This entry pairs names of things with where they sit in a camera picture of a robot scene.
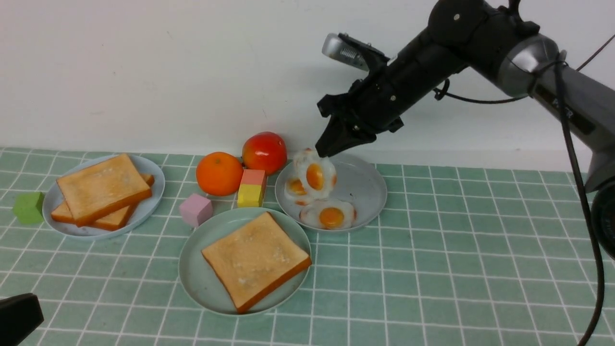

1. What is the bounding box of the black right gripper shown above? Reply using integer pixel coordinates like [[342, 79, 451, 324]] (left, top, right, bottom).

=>
[[315, 80, 404, 158]]

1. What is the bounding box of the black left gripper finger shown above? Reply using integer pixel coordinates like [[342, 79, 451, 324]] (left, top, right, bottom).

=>
[[0, 293, 44, 346]]

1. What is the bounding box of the fried egg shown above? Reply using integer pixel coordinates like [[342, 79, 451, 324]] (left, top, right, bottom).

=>
[[299, 198, 357, 230], [293, 148, 337, 199], [284, 177, 314, 206]]

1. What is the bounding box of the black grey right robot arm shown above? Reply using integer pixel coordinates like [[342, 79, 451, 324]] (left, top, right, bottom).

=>
[[315, 0, 615, 257]]

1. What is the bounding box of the grey egg plate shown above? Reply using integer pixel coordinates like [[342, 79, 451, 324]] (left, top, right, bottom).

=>
[[274, 153, 387, 232]]

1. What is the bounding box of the red tomato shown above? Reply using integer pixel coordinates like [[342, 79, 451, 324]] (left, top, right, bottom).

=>
[[242, 131, 287, 176]]

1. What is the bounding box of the pink orange block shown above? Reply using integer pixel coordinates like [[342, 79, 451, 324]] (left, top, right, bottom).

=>
[[240, 169, 267, 193]]

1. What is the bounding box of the green cube block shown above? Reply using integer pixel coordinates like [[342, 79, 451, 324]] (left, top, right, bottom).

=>
[[12, 191, 44, 225]]

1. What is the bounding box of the yellow cube block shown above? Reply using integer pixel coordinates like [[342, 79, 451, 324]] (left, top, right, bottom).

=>
[[237, 184, 264, 208]]

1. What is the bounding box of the orange fruit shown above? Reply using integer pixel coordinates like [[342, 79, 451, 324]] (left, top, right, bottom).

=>
[[196, 151, 244, 197]]

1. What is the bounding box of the pink cube block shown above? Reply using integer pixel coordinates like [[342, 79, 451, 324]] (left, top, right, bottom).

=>
[[179, 193, 213, 228]]

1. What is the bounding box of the light blue bread plate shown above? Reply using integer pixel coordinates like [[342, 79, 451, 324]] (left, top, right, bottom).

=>
[[42, 155, 166, 241]]

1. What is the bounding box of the green empty plate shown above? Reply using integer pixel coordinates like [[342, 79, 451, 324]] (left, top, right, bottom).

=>
[[178, 208, 312, 316]]

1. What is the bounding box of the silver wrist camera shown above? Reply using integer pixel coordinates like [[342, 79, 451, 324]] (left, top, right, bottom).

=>
[[321, 33, 390, 72]]

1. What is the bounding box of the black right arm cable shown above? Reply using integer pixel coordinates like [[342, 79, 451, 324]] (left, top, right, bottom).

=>
[[432, 34, 615, 346]]

